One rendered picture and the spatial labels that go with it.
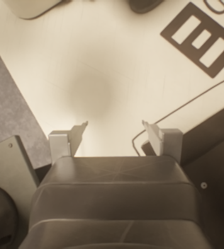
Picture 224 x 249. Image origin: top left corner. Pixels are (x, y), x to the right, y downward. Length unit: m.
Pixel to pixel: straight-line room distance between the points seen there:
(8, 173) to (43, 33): 0.33
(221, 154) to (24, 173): 0.36
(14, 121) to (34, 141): 0.20
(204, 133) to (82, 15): 0.38
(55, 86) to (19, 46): 0.14
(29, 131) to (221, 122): 1.15
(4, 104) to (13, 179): 1.05
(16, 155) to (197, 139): 0.35
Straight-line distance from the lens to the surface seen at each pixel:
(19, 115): 1.35
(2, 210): 0.41
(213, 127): 0.35
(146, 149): 0.28
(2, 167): 0.42
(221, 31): 0.51
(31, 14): 0.52
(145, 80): 0.42
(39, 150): 1.27
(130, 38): 0.46
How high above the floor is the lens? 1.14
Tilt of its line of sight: 84 degrees down
